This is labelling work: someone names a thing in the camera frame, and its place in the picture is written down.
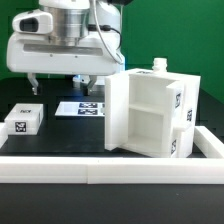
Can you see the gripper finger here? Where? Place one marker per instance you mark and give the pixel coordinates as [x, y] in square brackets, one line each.
[90, 84]
[34, 83]

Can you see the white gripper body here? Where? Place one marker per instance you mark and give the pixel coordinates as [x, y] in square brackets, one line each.
[70, 42]

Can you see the small white box part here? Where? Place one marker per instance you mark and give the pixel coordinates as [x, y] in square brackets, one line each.
[24, 119]

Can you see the white cabinet body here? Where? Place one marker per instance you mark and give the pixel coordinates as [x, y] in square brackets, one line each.
[146, 108]

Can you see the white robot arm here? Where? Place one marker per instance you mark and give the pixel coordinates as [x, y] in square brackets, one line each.
[85, 5]

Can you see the white U-shaped workspace fence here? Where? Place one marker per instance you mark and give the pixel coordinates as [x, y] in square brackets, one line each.
[206, 170]

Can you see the flat white marker base plate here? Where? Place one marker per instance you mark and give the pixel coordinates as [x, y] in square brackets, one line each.
[81, 109]

